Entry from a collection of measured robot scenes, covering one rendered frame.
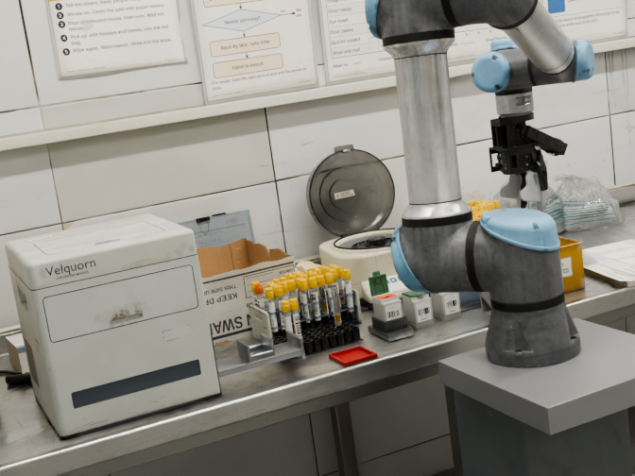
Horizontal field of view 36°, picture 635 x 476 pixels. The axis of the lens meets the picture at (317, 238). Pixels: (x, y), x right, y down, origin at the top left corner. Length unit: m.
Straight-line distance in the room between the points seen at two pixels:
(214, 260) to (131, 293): 0.67
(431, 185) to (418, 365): 0.41
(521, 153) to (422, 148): 0.49
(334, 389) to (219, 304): 0.36
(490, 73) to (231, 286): 0.67
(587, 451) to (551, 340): 0.19
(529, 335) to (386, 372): 0.36
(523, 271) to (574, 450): 0.29
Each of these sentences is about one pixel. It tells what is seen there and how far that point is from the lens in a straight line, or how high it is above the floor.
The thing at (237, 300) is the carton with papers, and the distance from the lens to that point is 2.03.
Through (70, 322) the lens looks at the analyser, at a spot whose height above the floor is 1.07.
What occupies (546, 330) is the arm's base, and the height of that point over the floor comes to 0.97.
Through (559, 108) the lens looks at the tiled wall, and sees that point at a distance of 2.83.
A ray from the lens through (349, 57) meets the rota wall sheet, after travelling 2.48.
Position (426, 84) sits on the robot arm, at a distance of 1.58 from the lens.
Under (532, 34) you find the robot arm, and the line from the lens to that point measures 1.70.
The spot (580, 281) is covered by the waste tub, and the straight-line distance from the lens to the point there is 2.12.
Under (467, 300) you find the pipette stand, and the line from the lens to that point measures 2.06.
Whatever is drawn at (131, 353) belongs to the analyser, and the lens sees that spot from 1.68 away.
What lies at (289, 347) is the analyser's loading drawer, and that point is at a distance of 1.82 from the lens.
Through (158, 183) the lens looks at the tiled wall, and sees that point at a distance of 2.31.
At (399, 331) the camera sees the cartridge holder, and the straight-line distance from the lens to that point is 1.91.
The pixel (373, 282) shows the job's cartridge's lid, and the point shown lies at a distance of 1.94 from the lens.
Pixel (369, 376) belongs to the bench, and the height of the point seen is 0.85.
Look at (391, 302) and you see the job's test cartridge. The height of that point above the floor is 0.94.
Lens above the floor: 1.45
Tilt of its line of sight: 11 degrees down
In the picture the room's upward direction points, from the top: 8 degrees counter-clockwise
